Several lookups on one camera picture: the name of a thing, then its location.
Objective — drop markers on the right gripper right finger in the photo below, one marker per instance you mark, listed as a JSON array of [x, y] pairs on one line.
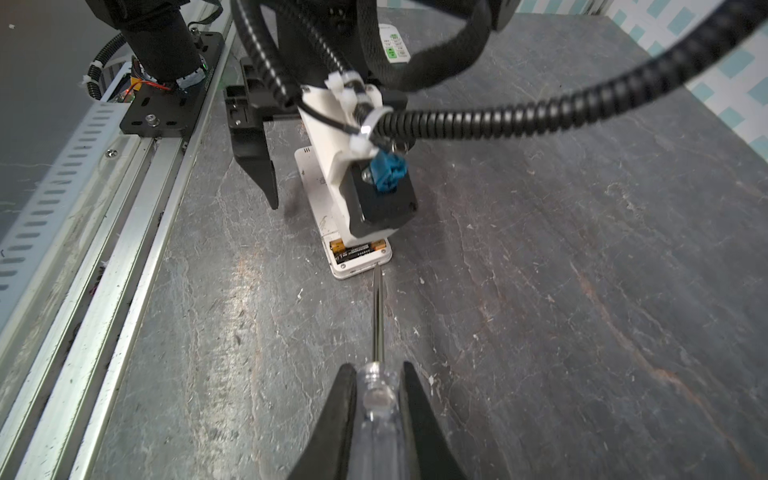
[[428, 455]]

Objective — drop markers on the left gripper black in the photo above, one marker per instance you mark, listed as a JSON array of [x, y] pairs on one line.
[[280, 97]]

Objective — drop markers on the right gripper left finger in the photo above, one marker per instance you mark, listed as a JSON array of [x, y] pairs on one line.
[[327, 453]]

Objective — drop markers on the clear handle screwdriver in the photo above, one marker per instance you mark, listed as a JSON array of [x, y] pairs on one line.
[[382, 444]]

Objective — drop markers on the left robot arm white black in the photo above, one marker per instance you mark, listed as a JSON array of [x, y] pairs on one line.
[[595, 128]]

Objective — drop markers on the black AA battery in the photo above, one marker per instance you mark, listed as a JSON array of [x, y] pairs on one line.
[[342, 254]]

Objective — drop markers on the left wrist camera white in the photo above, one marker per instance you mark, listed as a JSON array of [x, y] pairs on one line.
[[345, 167]]

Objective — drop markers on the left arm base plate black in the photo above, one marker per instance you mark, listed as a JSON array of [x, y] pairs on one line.
[[174, 113]]

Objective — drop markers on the white perforated cable duct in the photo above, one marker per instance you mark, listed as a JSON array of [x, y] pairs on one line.
[[29, 238]]

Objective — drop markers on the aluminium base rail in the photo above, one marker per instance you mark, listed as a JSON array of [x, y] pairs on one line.
[[67, 342]]

